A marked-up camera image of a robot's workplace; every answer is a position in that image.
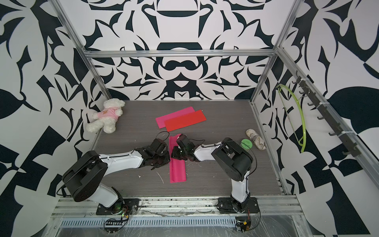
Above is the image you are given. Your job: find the magenta paper sheet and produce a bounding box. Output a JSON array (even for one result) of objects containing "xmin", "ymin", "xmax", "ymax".
[
  {"xmin": 169, "ymin": 133, "xmax": 187, "ymax": 183},
  {"xmin": 156, "ymin": 107, "xmax": 195, "ymax": 129}
]

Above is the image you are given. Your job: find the red square paper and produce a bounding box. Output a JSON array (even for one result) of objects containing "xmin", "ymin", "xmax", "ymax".
[{"xmin": 165, "ymin": 110, "xmax": 206, "ymax": 132}]

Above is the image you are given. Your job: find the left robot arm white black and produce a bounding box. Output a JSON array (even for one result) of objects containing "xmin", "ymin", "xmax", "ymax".
[{"xmin": 61, "ymin": 138, "xmax": 170, "ymax": 213}]

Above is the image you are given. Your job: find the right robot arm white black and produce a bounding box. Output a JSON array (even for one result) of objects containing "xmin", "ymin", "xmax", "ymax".
[{"xmin": 171, "ymin": 134, "xmax": 254, "ymax": 213}]

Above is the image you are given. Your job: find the white teddy bear pink shirt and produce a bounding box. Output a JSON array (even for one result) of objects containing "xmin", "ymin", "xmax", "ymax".
[{"xmin": 86, "ymin": 98, "xmax": 125, "ymax": 134}]

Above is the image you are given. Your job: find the green round lid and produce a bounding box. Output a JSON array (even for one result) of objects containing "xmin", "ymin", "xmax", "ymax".
[{"xmin": 240, "ymin": 139, "xmax": 253, "ymax": 151}]

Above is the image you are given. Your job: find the white grey sneaker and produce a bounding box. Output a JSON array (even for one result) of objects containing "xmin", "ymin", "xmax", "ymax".
[{"xmin": 245, "ymin": 129, "xmax": 266, "ymax": 151}]

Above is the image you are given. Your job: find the right black connector board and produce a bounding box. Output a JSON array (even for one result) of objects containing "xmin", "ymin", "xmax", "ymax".
[{"xmin": 235, "ymin": 218, "xmax": 251, "ymax": 233}]

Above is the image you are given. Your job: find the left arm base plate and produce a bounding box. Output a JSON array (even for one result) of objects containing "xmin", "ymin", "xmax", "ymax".
[{"xmin": 96, "ymin": 198, "xmax": 140, "ymax": 216}]

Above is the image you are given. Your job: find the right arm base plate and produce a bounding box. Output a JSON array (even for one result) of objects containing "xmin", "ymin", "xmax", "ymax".
[{"xmin": 216, "ymin": 197, "xmax": 260, "ymax": 214}]

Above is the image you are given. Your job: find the black wall hook rack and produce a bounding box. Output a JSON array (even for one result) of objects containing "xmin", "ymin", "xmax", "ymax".
[{"xmin": 293, "ymin": 71, "xmax": 361, "ymax": 158}]

